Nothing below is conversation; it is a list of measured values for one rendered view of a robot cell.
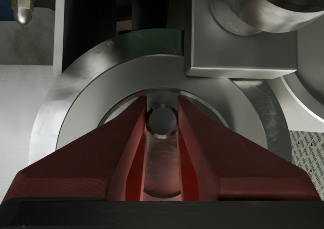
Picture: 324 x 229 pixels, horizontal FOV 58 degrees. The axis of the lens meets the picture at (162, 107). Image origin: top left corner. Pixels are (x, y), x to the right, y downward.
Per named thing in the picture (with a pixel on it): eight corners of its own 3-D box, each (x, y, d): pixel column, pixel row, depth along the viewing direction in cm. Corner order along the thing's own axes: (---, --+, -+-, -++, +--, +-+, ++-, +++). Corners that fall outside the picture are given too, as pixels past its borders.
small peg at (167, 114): (151, 143, 12) (140, 109, 12) (151, 139, 14) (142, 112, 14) (184, 132, 12) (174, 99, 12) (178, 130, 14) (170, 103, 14)
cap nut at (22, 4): (29, -7, 47) (28, 21, 47) (38, 3, 51) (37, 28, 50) (6, -7, 47) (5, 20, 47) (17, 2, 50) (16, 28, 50)
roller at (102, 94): (274, 61, 16) (264, 276, 15) (198, 97, 42) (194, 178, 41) (62, 46, 16) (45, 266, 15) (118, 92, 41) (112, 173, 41)
